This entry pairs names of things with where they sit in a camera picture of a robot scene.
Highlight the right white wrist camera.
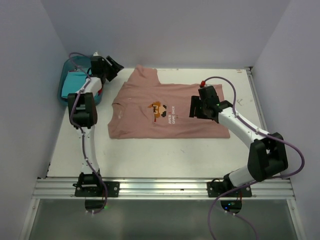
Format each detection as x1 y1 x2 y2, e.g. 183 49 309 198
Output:
199 80 209 88

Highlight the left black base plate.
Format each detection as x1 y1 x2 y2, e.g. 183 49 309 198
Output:
72 181 120 198

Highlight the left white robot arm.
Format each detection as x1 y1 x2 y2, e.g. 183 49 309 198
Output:
67 53 124 197

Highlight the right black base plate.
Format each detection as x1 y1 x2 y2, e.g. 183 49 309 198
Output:
206 178 253 198

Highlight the teal plastic bin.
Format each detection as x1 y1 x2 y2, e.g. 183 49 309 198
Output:
57 55 103 107

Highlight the aluminium rail frame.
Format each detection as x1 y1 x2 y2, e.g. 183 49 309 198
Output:
31 177 295 200

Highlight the turquoise folded t shirt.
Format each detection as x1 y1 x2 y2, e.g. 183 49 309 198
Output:
62 71 87 94

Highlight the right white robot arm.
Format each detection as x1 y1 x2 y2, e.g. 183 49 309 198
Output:
189 85 288 197

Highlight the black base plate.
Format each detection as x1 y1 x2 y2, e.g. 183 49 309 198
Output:
206 178 253 198
72 181 120 198

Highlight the pink t shirt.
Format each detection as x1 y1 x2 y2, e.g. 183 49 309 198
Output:
108 65 230 139

